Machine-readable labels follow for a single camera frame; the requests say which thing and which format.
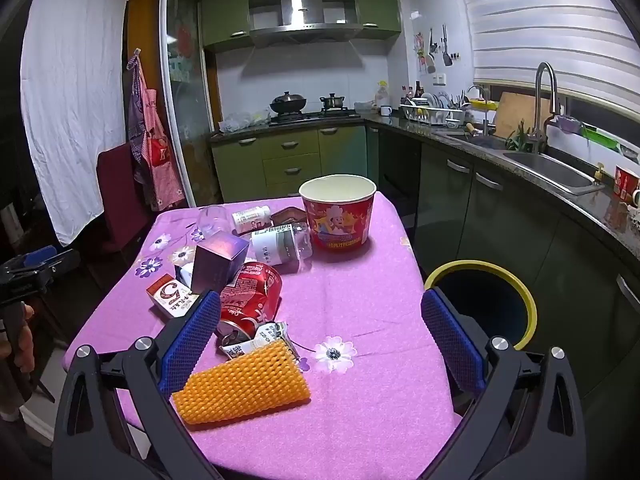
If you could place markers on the dark red chair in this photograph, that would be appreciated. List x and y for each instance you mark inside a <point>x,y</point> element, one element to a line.
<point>125,212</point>

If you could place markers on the small steel pot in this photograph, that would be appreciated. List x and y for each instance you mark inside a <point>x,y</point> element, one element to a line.
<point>332,102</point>

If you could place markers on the white hanging sheet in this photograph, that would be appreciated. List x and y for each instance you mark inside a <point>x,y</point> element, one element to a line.
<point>72,103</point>

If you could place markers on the purple cardboard box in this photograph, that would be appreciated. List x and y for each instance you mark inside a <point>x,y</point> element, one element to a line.
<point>217,260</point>

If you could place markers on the stainless steel sink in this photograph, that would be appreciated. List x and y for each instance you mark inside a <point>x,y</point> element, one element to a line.
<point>559,174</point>

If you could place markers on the wooden cutting board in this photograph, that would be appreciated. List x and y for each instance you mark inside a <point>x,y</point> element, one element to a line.
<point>514,109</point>

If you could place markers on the green lower cabinets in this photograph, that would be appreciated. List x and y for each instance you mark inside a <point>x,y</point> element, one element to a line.
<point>574,248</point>

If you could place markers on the white window blind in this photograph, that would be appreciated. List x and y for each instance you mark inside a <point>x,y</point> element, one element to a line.
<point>587,43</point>

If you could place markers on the clear plastic water bottle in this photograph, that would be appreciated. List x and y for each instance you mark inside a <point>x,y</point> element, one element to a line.
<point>282,244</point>

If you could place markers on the steel range hood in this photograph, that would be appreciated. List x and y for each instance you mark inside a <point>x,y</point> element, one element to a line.
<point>302,21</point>

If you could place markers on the small white snack wrapper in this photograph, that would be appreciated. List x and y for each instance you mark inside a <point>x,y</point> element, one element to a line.
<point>265,334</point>

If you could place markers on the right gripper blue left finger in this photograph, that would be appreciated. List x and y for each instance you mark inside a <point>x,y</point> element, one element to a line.
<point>182,341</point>

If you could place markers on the cooking oil bottle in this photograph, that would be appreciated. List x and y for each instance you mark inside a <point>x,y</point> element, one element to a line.
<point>382,97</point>

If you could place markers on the pink floral tablecloth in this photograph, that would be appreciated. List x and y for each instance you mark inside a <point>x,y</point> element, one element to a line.
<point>380,404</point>

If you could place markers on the red paper popcorn bucket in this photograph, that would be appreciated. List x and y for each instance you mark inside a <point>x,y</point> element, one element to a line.
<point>338,209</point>

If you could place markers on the crushed red cola can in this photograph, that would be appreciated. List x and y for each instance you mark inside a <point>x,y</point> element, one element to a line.
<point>250,300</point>

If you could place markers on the clear plastic cup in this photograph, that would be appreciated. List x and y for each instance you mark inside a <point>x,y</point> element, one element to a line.
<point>212,219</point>

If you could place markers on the red white milk carton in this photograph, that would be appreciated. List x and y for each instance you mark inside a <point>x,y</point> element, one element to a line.
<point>171,296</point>

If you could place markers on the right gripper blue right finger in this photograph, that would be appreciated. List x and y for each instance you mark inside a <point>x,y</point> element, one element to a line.
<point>465,361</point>

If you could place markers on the white dish rack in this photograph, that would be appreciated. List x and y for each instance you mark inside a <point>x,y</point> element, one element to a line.
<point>433,109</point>

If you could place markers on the red checkered apron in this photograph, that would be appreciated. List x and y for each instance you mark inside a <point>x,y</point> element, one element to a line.
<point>154,163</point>

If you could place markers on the red cup on counter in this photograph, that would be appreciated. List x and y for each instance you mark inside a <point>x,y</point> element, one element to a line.
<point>626,183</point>

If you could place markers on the white pill bottle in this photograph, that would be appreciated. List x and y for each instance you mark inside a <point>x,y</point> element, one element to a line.
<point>251,219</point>

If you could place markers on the orange foam fruit net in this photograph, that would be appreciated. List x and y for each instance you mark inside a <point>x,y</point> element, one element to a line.
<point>264,380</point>

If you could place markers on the black bin yellow rim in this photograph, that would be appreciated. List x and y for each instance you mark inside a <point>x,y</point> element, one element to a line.
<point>493,297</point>

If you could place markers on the black wok with lid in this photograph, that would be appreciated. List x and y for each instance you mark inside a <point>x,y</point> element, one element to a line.
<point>288,103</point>

